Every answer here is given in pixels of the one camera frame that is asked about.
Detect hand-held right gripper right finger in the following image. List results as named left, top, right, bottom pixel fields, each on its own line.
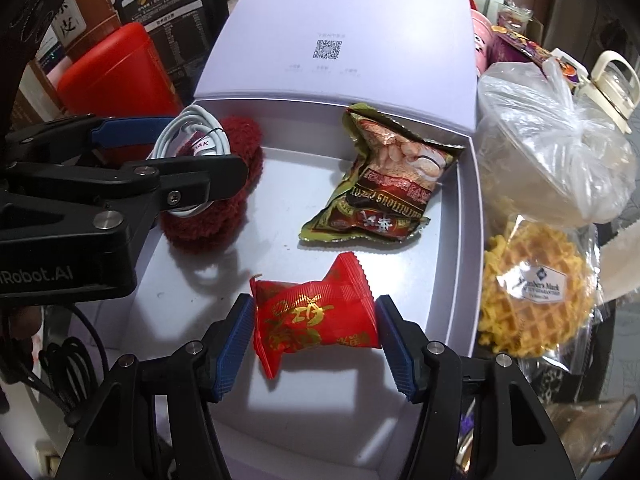
left=375, top=295, right=581, bottom=480

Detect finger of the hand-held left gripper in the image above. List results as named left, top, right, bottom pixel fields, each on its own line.
left=2, top=115, right=177, bottom=166
left=2, top=154, right=250, bottom=212

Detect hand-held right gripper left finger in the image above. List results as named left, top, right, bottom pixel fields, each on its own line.
left=60, top=294, right=256, bottom=480

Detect white charging cable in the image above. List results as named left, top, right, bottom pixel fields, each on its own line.
left=150, top=104, right=232, bottom=218

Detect dark red fuzzy scrunchie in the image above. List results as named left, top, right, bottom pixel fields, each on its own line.
left=159, top=116, right=265, bottom=256

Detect red candy packet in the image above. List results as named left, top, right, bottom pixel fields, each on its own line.
left=249, top=252, right=382, bottom=380

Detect white gift box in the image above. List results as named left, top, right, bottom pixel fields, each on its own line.
left=112, top=0, right=483, bottom=480

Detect green nut snack packet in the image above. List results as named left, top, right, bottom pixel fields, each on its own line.
left=299, top=103, right=466, bottom=245

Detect red canister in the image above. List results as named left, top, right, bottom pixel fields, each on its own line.
left=56, top=22, right=183, bottom=121

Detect black printed bag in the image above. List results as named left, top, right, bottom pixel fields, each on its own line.
left=102, top=0, right=233, bottom=103

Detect bagged waffle cookies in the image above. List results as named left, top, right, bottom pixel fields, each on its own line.
left=477, top=215, right=613, bottom=376

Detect glass mug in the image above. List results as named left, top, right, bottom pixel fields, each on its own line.
left=542, top=392, right=640, bottom=480

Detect clear plastic bag with tub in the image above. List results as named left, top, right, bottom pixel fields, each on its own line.
left=476, top=57, right=638, bottom=231

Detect pink cup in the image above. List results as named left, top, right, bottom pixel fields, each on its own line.
left=470, top=10, right=496, bottom=73

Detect purple instant noodle cup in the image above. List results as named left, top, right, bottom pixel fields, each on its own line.
left=487, top=27, right=591, bottom=86

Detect clear dessert cup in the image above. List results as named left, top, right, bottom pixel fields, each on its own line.
left=495, top=2, right=533, bottom=31

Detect black cable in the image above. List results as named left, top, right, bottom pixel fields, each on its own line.
left=0, top=305, right=108, bottom=421

